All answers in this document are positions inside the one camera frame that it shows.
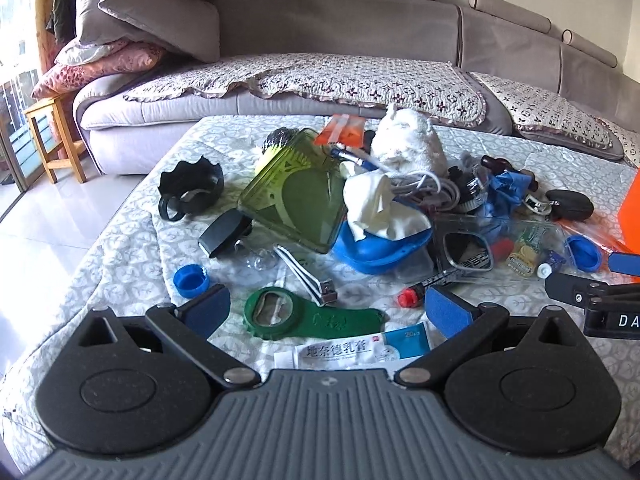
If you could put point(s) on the patterned quilted sofa cover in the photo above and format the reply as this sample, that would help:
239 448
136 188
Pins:
550 110
300 77

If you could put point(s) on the blue ribbed bottle cap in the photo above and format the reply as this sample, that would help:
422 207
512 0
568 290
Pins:
190 282

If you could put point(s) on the grey fabric sofa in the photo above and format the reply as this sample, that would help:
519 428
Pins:
350 25

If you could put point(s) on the blue perforated plastic dish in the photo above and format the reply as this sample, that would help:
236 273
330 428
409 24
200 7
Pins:
370 255

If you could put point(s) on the blue wide bottle cap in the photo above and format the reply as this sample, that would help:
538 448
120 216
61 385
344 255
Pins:
585 255

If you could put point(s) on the small blue white-capped bottle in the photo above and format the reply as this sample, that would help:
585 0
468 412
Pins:
545 270

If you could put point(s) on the green clear plastic box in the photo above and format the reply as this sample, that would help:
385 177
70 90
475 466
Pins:
300 200

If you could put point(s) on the red capped small tool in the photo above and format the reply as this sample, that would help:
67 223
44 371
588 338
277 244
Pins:
409 296

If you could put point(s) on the white crumpled cloth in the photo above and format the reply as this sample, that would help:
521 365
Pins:
380 205

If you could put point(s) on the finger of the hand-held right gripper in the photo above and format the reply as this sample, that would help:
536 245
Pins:
575 290
625 264

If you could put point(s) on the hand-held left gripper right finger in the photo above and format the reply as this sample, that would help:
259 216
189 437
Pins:
447 312

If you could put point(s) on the wooden stool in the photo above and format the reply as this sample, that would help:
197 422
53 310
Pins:
50 107

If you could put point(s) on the glass balcony door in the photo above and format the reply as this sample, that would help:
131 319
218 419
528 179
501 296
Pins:
15 85

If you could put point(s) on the blue and silver plug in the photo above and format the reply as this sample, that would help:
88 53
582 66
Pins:
350 155

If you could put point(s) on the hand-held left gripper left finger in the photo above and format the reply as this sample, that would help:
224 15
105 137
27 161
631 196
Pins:
207 310

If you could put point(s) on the metal nail clipper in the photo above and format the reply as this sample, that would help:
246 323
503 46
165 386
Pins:
325 290

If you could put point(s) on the black and yellow brush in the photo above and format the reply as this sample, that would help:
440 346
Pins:
277 140

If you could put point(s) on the white ointment tube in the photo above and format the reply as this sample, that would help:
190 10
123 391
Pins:
350 352

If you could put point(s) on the green white packet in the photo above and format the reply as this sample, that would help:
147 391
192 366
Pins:
525 255

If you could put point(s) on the blue rubber glove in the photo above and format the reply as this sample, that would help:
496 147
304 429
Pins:
505 185

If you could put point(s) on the white fluffy cloth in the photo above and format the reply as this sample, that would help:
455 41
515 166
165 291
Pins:
410 140

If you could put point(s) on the clear plastic piece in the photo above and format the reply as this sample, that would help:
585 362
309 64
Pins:
255 260

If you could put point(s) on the black car key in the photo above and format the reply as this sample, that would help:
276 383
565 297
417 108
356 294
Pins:
570 202

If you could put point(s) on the white pillow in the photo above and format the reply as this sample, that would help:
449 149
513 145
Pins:
85 54

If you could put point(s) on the black wavy-edged holder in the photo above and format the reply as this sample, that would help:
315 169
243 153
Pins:
200 177

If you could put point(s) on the orange cardboard box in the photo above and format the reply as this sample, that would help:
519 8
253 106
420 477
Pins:
632 220

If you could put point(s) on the green plastic bottle opener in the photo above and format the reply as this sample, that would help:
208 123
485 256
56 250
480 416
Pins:
340 322

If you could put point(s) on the grey square cushion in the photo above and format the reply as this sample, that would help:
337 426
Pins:
165 20
87 15

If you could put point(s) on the small black case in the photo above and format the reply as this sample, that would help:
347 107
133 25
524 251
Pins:
220 232

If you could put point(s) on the orange clear zip bag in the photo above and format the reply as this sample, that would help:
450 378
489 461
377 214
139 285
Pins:
350 132
607 240

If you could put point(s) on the clear box black insert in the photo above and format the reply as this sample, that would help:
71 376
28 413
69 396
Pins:
462 250

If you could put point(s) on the pink floral pillow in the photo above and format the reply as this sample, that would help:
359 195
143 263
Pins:
100 72

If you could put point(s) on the dark hanging clothing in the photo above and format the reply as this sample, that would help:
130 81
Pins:
62 5

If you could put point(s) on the small red item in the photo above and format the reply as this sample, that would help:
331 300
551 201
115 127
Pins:
504 247

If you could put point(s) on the black silver round knob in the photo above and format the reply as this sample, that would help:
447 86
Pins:
470 190

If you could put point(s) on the wooden coat rack post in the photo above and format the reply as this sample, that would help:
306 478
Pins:
44 35

